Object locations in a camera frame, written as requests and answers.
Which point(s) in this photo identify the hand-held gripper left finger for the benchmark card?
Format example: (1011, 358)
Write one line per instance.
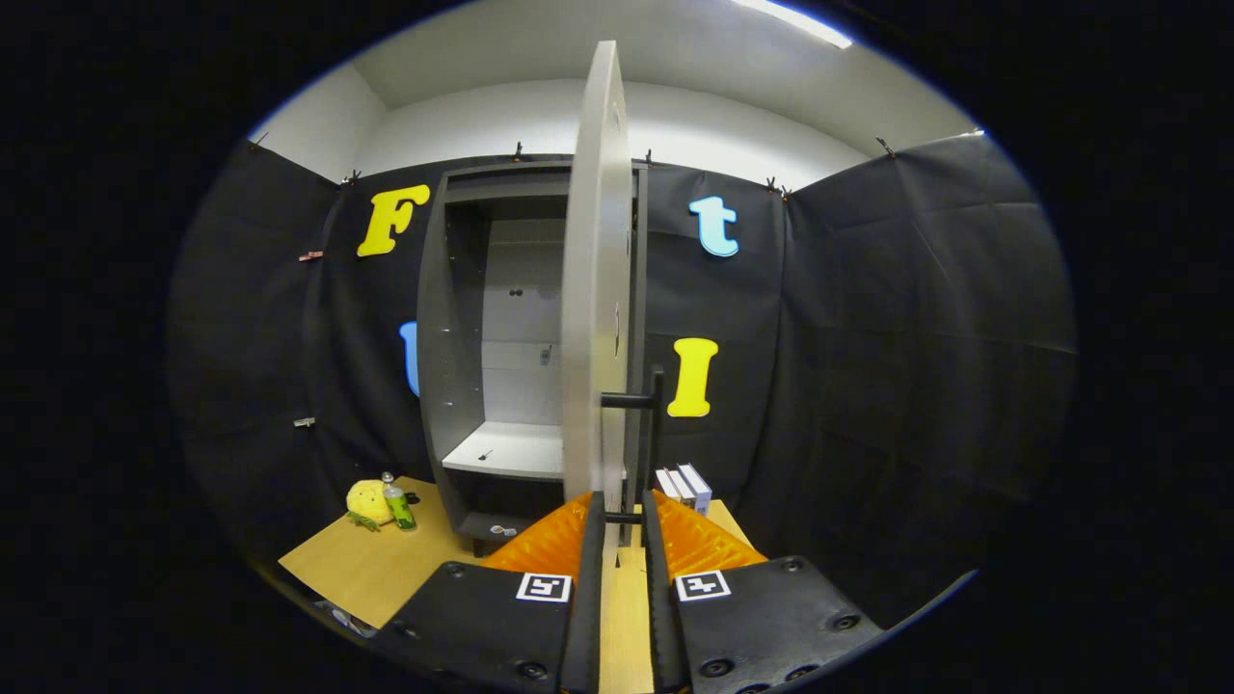
(581, 617)

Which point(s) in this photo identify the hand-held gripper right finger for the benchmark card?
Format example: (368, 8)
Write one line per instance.
(665, 617)

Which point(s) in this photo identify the grey shoe cabinet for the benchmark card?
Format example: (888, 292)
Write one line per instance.
(439, 366)

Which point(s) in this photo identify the beige shoe cabinet door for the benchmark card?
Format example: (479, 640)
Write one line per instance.
(593, 289)

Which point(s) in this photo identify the yellow label spine book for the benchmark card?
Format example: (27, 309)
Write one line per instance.
(680, 485)

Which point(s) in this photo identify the pale pink spine book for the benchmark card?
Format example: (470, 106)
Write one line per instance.
(665, 482)

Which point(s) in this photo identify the green drink bottle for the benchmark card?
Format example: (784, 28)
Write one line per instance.
(400, 509)

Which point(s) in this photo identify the yellow plush toy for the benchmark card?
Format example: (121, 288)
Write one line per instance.
(368, 501)

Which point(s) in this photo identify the black backdrop cloth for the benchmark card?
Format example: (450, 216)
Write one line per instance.
(868, 337)

